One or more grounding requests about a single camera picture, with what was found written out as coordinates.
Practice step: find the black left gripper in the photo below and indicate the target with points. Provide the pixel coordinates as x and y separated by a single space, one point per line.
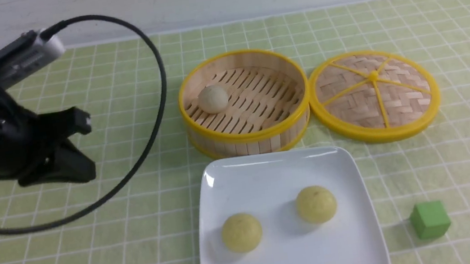
23 133

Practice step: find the pale white steamed bun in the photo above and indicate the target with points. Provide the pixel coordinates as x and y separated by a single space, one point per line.
213 99

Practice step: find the yellow steamed bun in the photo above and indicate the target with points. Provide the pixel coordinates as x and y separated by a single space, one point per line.
316 204
241 233

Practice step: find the yellow steamed bun on plate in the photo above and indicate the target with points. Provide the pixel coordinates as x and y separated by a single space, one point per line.
241 233

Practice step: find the white square plate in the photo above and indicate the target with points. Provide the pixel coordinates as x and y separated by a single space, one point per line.
266 185

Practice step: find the green cube block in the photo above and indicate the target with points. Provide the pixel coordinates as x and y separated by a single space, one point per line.
430 220

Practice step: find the green checkered tablecloth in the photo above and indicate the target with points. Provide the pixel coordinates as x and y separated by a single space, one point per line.
154 220

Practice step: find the woven bamboo steamer lid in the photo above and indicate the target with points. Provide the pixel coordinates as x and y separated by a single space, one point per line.
374 96

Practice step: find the bamboo steamer basket yellow rim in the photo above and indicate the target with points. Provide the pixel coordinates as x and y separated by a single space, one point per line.
267 110

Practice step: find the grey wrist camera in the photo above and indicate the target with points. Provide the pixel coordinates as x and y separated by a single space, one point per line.
27 55

